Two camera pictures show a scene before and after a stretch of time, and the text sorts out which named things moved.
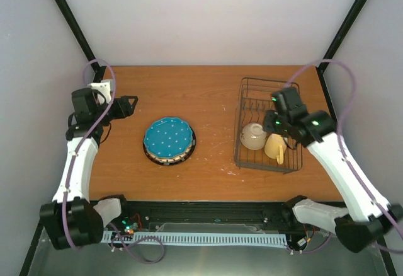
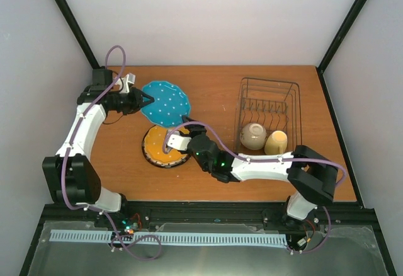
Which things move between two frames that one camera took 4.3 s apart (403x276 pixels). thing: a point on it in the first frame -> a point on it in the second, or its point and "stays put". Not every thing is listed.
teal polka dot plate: x=169 y=137 -> x=170 y=103
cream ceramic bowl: x=252 y=136 stays put
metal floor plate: x=124 y=259 stays put
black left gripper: x=123 y=108 -> x=136 y=101
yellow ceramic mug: x=275 y=147 stays put
